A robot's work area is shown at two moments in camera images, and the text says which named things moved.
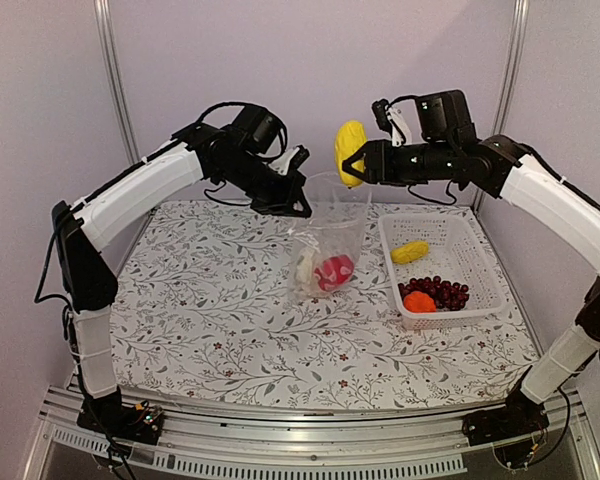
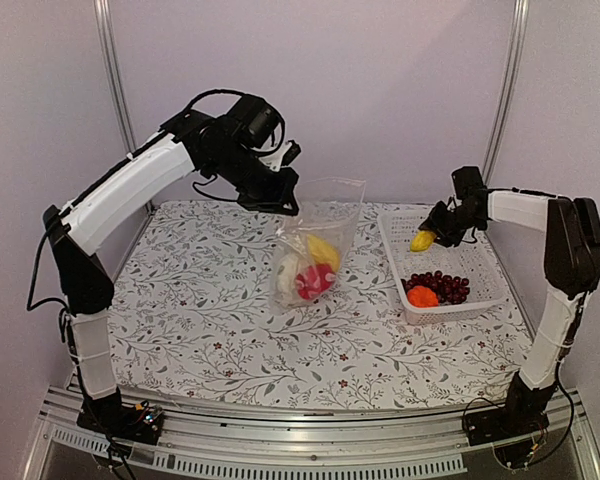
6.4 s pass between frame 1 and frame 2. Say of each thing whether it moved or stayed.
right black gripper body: moved
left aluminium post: stayed
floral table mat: stayed
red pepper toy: moved
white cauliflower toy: moved
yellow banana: moved
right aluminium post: stayed
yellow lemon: moved
